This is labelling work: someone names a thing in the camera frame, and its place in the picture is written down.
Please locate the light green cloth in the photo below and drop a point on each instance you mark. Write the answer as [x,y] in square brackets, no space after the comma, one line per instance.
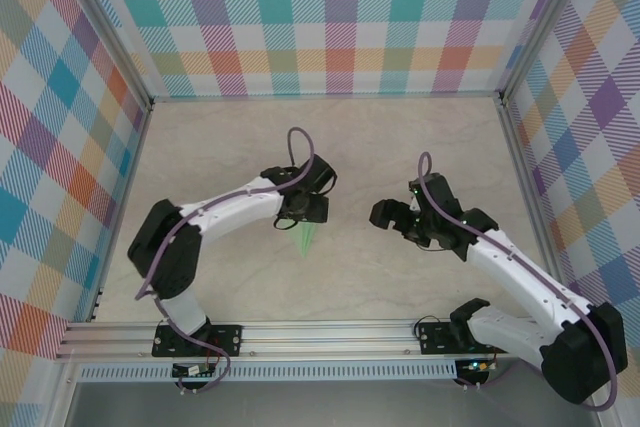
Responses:
[305,242]

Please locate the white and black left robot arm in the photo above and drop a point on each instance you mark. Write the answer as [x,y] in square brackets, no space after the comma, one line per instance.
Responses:
[235,207]

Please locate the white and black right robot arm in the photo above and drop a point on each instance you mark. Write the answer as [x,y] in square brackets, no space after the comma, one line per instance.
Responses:
[517,284]

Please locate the controller board with green light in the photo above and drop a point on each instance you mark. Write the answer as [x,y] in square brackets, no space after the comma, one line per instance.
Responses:
[477,366]

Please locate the small black controller board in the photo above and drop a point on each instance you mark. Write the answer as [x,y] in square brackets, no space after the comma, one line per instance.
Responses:
[192,371]

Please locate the thin aluminium frame rail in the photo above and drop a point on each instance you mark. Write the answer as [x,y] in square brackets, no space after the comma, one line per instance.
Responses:
[530,197]
[325,96]
[131,172]

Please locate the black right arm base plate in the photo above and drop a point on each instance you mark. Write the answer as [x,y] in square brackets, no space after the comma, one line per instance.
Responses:
[435,339]

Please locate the wide aluminium mounting rail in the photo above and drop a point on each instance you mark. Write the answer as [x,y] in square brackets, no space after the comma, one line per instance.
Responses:
[325,334]

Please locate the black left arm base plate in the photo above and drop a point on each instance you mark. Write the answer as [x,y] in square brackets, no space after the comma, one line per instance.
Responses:
[225,339]

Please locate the aluminium frame post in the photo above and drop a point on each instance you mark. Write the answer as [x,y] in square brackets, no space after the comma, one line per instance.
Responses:
[107,29]
[542,22]

